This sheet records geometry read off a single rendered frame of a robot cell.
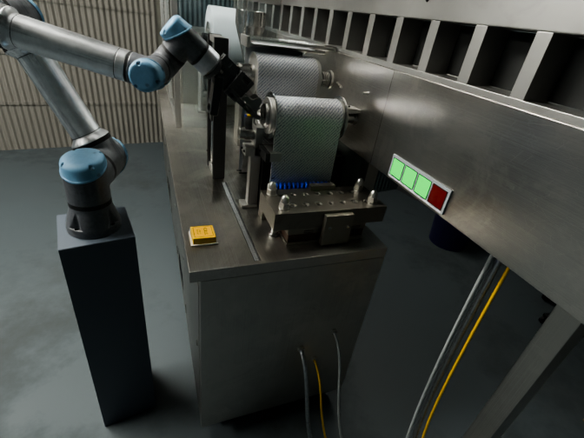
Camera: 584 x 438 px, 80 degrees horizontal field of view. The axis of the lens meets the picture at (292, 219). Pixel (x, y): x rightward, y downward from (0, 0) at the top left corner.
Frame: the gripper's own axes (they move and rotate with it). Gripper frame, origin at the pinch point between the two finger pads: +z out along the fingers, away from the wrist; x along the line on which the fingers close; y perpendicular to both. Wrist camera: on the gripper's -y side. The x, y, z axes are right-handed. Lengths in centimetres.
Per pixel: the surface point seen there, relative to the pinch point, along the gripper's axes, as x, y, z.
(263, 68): 16.4, 14.0, -3.1
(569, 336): -85, 15, 56
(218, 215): -4.4, -33.8, 12.3
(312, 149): -8.1, 5.5, 19.6
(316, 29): 46, 44, 13
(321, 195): -17.4, -3.4, 28.7
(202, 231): -17.7, -36.6, 5.1
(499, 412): -83, -11, 77
